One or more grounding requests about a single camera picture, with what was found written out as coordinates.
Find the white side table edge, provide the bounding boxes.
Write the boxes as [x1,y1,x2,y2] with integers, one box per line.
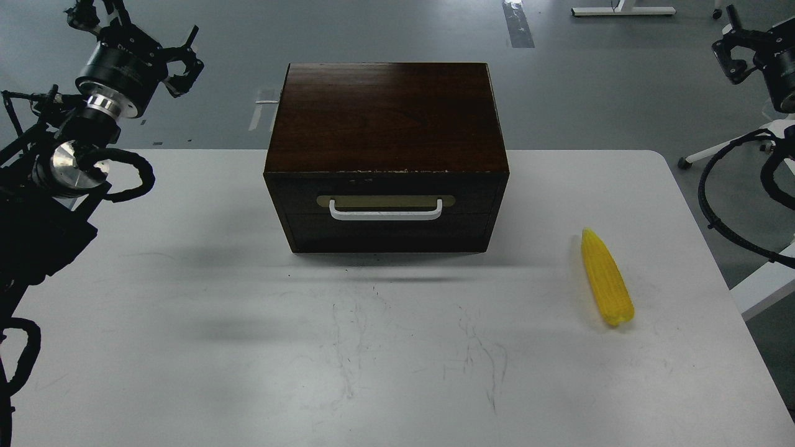
[730,263,794,322]

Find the white table leg base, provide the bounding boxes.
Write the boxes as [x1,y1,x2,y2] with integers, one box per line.
[570,1,676,17]

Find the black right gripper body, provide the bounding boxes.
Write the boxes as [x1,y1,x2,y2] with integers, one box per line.
[712,29,773,85]

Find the wooden drawer with white handle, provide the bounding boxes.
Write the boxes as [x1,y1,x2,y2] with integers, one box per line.
[266,173,507,253]

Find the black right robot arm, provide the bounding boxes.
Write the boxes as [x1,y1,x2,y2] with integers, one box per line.
[712,4,794,114]

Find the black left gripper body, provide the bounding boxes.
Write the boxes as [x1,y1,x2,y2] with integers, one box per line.
[76,25,168,118]

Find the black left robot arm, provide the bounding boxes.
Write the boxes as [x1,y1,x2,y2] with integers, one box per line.
[1,1,204,446]

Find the dark wooden drawer box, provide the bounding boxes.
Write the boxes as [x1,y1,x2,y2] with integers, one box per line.
[263,62,511,254]

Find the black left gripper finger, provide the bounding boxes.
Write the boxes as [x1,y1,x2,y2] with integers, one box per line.
[65,1,131,32]
[163,25,204,98]

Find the white chair base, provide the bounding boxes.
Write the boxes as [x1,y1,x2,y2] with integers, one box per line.
[678,115,795,170]

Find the yellow corn cob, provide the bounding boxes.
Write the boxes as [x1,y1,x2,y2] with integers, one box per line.
[580,227,634,327]

